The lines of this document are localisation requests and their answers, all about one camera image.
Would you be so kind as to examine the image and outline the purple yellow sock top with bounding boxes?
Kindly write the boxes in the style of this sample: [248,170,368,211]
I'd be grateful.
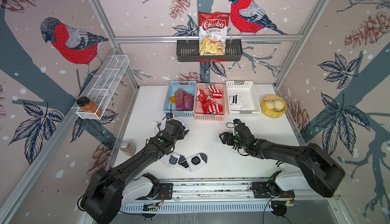
[175,94,194,111]

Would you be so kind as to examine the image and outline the white plastic basket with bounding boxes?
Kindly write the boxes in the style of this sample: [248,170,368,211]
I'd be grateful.
[226,80,262,117]

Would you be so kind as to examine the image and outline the white grey patterned sock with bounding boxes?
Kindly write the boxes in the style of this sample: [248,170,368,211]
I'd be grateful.
[160,153,208,172]

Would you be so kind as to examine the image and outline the yellow bowl with buns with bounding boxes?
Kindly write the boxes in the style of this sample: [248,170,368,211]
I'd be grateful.
[260,95,287,118]

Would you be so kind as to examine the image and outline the orange spice jar black lid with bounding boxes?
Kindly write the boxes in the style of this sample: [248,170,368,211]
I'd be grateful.
[76,97,103,117]

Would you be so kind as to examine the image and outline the blue plastic basket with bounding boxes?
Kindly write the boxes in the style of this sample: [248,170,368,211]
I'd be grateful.
[163,80,197,117]

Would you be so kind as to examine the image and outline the purple yellow sock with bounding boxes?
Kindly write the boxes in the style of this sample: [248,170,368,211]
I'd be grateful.
[175,94,194,111]
[170,89,188,103]

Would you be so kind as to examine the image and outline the red Chuba cassava chips bag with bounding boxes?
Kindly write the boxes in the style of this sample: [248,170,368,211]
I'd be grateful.
[198,12,230,55]

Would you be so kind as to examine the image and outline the glass jar amber contents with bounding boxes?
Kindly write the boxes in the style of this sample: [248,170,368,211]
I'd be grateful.
[120,141,136,157]

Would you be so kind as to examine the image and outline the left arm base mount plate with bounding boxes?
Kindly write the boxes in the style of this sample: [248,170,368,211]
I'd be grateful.
[145,183,173,201]

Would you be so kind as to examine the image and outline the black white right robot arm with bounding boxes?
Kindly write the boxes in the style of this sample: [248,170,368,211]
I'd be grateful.
[219,119,345,198]

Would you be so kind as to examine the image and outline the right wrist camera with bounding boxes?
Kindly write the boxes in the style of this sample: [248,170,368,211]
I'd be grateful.
[233,119,242,125]

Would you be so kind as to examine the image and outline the clear acrylic wall shelf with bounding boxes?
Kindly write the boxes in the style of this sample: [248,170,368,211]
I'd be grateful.
[76,54,130,120]

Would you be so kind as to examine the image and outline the white black-striped sock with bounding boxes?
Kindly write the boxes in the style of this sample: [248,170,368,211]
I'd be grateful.
[276,161,286,171]
[229,93,247,111]

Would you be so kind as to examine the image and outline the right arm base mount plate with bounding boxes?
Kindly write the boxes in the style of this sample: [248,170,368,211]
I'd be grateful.
[250,182,295,199]

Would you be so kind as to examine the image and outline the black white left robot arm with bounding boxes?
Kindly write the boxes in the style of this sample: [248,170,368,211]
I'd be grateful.
[77,119,189,224]

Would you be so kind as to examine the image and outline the red santa pattern sock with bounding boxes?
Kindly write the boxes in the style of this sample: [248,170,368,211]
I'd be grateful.
[202,100,223,115]

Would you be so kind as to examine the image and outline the red snowflake sock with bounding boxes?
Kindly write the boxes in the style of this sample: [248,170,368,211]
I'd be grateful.
[196,89,209,105]

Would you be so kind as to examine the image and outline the black wall-mounted wire basket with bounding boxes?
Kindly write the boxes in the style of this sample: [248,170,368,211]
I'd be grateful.
[176,39,243,62]

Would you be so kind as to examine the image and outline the red white striped sock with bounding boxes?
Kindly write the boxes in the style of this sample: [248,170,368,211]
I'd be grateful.
[208,84,223,99]

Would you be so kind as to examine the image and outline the pink plastic basket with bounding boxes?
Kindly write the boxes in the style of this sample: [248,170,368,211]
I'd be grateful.
[194,83,225,121]

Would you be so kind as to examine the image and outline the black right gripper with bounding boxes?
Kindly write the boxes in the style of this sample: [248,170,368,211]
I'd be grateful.
[217,133,247,150]

